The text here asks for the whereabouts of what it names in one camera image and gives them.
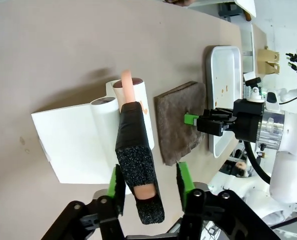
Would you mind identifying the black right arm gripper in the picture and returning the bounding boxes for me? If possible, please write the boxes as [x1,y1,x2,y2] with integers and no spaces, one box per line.
[184,98,266,143]

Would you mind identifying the black left gripper left finger with green tip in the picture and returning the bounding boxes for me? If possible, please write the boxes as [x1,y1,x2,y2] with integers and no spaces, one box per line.
[40,163,127,240]

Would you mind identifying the black left gripper right finger with green tip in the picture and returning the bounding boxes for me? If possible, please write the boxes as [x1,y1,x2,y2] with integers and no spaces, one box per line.
[175,161,282,240]

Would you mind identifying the brown cloth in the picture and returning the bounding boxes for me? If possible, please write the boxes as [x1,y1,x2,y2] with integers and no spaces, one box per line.
[154,81,207,166]

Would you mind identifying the lint roller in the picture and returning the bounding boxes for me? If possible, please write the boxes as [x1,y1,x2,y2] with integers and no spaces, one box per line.
[112,69,167,225]

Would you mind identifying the white plastic tray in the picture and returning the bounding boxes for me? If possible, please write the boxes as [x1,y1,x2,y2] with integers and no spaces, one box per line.
[204,44,244,159]

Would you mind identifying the white lint roller holder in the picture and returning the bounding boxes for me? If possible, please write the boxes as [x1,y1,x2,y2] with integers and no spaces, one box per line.
[30,81,122,185]

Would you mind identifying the brown cardboard box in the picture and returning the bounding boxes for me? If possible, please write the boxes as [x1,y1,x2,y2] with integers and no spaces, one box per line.
[257,46,281,75]

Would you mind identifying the white chair seat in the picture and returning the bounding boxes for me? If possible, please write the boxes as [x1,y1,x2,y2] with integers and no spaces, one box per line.
[234,0,257,19]

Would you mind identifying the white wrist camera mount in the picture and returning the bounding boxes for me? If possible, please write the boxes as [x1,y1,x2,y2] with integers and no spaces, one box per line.
[243,77,267,102]

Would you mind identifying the black cable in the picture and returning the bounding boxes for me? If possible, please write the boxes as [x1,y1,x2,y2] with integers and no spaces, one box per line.
[243,141,272,186]

